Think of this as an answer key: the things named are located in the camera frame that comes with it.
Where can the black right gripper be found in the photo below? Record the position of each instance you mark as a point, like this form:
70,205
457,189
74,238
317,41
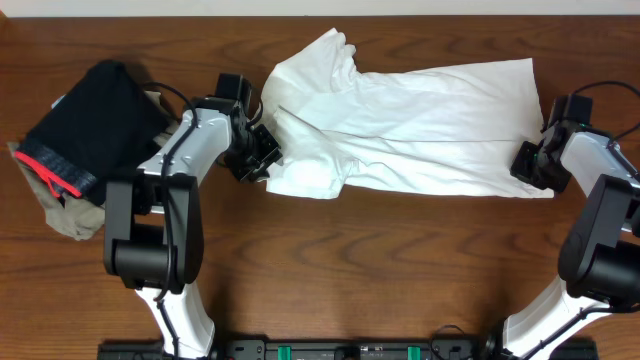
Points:
519,168

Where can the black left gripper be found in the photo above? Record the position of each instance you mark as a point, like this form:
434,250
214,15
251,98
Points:
261,151

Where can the white printed t-shirt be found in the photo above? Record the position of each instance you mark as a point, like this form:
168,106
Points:
442,131

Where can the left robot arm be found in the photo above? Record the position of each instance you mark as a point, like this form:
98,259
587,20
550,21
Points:
154,239

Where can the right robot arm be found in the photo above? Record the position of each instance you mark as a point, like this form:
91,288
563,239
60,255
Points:
598,274

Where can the black folded garment red trim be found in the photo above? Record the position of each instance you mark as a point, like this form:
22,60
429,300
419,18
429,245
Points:
105,125

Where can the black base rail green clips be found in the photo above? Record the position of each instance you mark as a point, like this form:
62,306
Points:
442,348

